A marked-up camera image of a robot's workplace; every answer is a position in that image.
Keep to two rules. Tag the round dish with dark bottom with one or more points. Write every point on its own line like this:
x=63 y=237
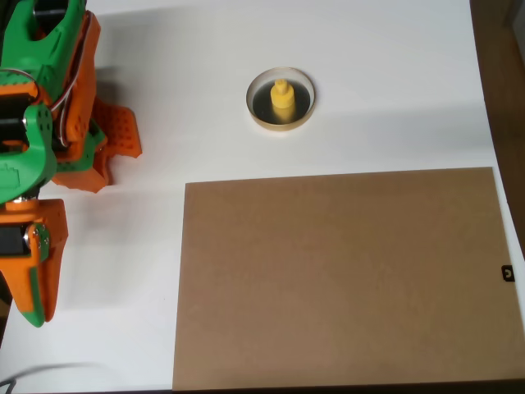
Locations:
x=303 y=102

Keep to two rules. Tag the brown fibreboard panel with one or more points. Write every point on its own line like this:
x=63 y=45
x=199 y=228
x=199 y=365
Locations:
x=348 y=279

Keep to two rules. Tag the small yellow plastic knob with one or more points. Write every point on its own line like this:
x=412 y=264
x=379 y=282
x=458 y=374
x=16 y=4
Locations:
x=282 y=100

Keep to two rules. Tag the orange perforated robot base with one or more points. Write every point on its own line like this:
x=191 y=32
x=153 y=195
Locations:
x=123 y=131

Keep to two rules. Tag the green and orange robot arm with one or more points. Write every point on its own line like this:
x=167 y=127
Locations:
x=20 y=172

